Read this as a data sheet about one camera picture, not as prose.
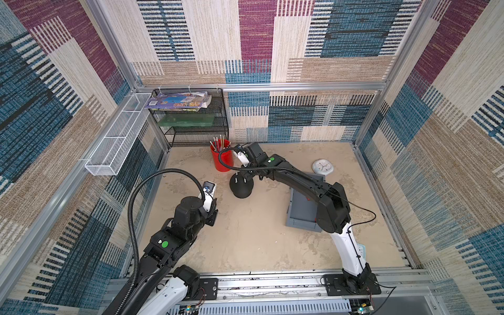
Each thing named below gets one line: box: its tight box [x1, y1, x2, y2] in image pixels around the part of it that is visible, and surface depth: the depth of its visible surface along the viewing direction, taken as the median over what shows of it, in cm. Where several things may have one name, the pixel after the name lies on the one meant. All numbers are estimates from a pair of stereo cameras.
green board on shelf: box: [158, 113, 216, 127], surface depth 96 cm
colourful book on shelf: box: [145, 91, 212, 112], surface depth 83 cm
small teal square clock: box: [357, 243, 367, 262], surface depth 83 cm
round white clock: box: [311, 158, 335, 176], surface depth 108 cm
